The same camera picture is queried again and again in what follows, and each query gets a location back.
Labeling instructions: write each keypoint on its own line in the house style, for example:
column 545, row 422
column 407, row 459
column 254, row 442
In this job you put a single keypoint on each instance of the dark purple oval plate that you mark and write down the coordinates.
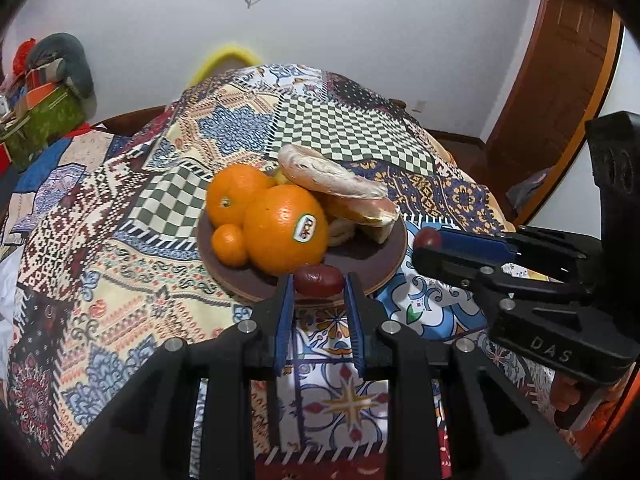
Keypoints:
column 370, row 260

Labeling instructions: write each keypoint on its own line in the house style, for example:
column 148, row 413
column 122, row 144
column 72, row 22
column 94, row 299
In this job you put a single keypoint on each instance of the white wall socket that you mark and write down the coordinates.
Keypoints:
column 420, row 106

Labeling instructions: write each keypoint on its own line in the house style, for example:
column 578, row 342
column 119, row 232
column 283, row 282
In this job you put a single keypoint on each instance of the small mandarin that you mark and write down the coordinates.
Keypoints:
column 230, row 245

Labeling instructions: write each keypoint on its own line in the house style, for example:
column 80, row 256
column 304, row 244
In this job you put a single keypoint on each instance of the large orange with sticker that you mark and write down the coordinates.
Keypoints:
column 275, row 235

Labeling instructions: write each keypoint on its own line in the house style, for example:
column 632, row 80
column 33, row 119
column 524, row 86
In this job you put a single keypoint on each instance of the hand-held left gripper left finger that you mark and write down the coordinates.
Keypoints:
column 284, row 320

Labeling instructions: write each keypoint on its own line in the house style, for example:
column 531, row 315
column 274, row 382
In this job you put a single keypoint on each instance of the orange box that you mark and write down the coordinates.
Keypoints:
column 42, row 87

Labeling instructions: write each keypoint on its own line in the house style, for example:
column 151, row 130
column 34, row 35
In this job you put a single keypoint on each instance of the grey neck pillow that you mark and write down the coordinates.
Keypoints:
column 72, row 57

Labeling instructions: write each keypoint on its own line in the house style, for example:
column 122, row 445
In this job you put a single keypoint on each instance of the person's right hand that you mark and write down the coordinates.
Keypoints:
column 565, row 394

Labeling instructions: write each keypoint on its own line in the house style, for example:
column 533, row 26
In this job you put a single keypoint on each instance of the yellow chair back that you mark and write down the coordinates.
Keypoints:
column 225, row 55

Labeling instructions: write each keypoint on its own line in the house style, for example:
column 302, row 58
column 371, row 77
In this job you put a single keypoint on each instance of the grey cloth bundle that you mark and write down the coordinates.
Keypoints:
column 527, row 187

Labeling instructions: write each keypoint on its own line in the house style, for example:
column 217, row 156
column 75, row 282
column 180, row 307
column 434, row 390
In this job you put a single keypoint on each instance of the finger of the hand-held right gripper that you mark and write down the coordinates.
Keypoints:
column 475, row 245
column 450, row 265

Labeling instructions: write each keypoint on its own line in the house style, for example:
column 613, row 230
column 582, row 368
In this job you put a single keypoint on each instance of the red fabric item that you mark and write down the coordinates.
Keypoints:
column 22, row 55

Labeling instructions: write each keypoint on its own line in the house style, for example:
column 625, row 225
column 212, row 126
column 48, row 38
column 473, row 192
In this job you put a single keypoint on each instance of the dark red jujube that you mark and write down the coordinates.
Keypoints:
column 427, row 237
column 319, row 281

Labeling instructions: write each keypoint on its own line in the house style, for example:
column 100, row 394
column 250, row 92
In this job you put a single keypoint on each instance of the white cloth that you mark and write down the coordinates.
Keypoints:
column 6, row 290

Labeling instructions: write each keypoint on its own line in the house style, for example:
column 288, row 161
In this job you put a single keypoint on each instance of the peeled pink pomelo piece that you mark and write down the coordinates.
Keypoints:
column 382, row 225
column 330, row 175

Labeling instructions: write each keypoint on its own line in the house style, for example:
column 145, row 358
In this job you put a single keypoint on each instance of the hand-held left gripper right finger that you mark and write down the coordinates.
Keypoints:
column 356, row 320

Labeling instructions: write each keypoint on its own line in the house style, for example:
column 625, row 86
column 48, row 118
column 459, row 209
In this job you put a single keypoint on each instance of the brown wooden door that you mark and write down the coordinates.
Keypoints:
column 560, row 85

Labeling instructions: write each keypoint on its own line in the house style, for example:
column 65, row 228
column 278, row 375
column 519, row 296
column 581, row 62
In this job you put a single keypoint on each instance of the large plain orange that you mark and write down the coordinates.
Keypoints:
column 235, row 190

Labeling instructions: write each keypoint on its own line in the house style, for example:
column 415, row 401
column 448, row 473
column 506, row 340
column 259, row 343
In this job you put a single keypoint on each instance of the green cardboard box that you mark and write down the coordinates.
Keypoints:
column 45, row 125

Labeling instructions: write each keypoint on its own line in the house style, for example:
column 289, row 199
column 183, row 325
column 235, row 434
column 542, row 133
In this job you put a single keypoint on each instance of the patterned patchwork tablecloth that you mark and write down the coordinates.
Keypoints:
column 125, row 270

